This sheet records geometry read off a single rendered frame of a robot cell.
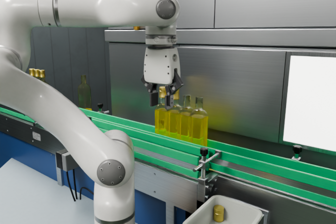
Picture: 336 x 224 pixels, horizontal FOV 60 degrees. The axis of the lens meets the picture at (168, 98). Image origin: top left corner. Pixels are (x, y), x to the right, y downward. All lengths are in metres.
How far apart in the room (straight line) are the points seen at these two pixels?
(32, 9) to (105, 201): 0.54
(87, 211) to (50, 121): 0.75
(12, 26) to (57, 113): 0.24
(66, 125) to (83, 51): 2.80
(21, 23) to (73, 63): 2.81
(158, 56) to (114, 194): 0.41
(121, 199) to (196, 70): 0.63
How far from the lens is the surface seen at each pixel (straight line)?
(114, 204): 0.87
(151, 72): 0.81
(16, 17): 0.81
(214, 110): 1.24
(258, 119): 1.16
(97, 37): 3.53
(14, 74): 0.78
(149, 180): 1.18
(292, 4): 1.13
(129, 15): 0.71
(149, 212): 1.29
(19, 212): 1.58
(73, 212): 1.49
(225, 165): 1.10
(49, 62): 3.68
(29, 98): 0.81
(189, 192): 1.08
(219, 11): 1.23
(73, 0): 0.78
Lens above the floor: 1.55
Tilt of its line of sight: 13 degrees down
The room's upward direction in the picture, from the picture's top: straight up
